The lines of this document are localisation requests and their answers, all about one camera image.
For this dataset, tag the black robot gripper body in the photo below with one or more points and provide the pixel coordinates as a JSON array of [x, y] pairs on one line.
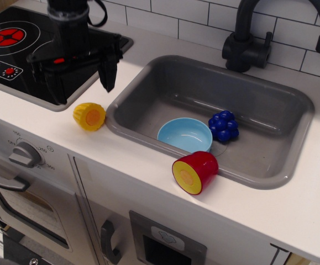
[[74, 46]]

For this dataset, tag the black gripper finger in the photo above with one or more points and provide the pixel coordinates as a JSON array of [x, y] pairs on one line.
[[55, 87], [107, 70]]

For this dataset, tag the yellow toy corn piece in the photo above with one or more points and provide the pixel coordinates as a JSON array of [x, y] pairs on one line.
[[89, 116]]

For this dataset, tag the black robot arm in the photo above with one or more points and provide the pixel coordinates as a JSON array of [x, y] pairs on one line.
[[69, 6]]

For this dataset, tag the light blue plastic bowl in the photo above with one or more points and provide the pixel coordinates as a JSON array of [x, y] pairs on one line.
[[188, 134]]

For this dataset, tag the grey plastic sink basin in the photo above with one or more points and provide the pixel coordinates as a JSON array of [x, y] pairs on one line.
[[258, 127]]

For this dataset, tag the black toy stovetop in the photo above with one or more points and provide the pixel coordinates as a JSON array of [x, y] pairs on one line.
[[21, 32]]

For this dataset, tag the grey oven temperature knob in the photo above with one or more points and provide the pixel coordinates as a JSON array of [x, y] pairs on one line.
[[25, 155]]

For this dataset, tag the blue toy grape bunch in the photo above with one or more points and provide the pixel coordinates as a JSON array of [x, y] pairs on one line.
[[223, 126]]

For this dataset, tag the red and yellow toy fruit half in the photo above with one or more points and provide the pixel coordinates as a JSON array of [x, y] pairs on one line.
[[195, 172]]

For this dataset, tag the black toy faucet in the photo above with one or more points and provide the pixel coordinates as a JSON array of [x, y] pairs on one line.
[[240, 49]]

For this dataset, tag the grey dishwasher control panel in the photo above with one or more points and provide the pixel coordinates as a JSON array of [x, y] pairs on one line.
[[158, 244]]

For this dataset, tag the grey oven door handle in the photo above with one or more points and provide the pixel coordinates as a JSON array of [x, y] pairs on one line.
[[12, 182]]

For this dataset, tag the grey cabinet door handle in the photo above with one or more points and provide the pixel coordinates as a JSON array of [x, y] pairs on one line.
[[111, 254]]

